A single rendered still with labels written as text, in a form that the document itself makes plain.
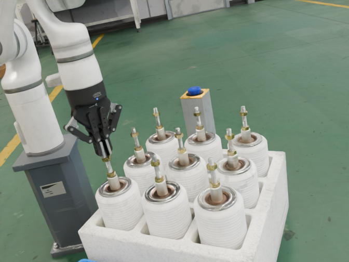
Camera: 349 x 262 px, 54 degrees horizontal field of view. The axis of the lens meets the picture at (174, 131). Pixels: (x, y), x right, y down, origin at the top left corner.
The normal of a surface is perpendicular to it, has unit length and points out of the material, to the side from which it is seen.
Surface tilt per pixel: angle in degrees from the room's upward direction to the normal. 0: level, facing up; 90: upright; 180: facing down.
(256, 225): 0
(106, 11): 90
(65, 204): 90
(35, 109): 90
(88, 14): 90
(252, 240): 0
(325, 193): 0
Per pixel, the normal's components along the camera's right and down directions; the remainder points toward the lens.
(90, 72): 0.74, 0.11
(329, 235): -0.18, -0.89
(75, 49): 0.41, 0.31
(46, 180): 0.13, 0.41
